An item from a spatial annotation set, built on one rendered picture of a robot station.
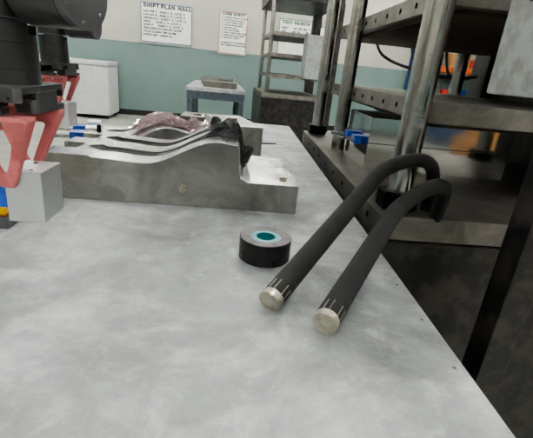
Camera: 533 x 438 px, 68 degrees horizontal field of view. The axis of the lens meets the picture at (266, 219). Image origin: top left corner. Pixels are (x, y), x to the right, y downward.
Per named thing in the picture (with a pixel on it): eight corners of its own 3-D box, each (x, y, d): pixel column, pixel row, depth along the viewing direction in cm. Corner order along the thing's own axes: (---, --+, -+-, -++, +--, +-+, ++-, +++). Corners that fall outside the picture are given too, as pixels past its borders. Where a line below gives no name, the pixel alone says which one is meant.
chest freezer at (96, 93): (120, 114, 751) (118, 62, 718) (110, 119, 680) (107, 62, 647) (35, 107, 730) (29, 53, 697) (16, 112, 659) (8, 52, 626)
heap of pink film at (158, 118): (128, 138, 109) (127, 109, 107) (126, 128, 125) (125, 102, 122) (219, 141, 119) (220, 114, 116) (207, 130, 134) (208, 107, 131)
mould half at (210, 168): (44, 195, 78) (36, 127, 73) (92, 165, 102) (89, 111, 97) (295, 214, 82) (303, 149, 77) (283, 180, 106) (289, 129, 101)
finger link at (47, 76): (79, 109, 93) (76, 66, 90) (67, 111, 86) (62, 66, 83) (49, 106, 92) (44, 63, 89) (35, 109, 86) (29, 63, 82)
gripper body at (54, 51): (80, 71, 93) (76, 37, 90) (62, 72, 83) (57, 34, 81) (51, 69, 92) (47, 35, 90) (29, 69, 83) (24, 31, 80)
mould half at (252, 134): (83, 162, 104) (79, 119, 101) (88, 142, 127) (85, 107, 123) (260, 163, 122) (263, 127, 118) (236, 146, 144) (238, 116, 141)
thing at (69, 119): (9, 122, 89) (5, 98, 87) (21, 120, 93) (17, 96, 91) (69, 127, 90) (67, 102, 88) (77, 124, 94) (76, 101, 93)
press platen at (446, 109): (424, 122, 94) (429, 101, 92) (330, 93, 196) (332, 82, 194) (706, 149, 100) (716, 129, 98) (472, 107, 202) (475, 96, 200)
